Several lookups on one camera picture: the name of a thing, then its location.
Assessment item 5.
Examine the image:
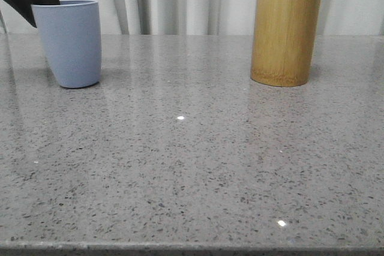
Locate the bamboo cylindrical holder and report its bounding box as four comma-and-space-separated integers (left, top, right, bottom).
250, 0, 321, 87

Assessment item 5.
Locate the blue plastic cup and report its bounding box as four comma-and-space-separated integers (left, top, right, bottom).
31, 0, 101, 89

